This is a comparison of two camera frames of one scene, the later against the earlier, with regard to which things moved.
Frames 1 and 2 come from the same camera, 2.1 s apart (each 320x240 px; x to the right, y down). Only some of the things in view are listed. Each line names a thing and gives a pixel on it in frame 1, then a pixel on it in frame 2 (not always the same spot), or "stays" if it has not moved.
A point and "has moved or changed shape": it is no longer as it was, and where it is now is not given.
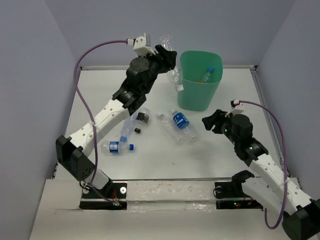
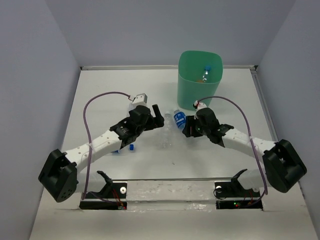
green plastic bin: [198, 96] stays
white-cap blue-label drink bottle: [180, 120] stays
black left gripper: [167, 62] -> [158, 120]
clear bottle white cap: [171, 130] has moved or changed shape
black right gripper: [217, 118] -> [191, 121]
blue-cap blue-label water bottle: [206, 76] has moved or changed shape
